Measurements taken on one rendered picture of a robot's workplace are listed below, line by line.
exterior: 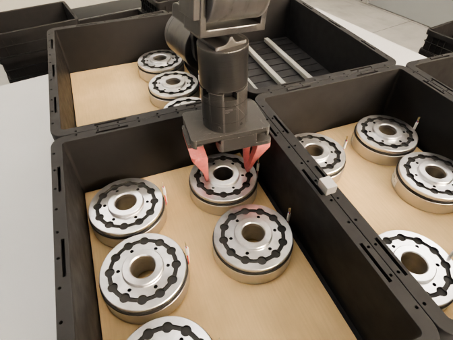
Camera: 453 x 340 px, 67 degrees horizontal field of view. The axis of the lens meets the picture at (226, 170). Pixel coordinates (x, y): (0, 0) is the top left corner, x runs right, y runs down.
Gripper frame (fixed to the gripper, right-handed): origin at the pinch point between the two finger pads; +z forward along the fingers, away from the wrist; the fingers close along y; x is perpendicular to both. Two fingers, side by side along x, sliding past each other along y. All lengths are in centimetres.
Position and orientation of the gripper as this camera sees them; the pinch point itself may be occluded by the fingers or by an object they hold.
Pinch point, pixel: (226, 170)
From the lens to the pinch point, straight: 50.7
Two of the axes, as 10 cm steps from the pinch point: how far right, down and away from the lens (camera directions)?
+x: 2.8, 6.6, -6.9
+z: 0.2, 7.2, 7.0
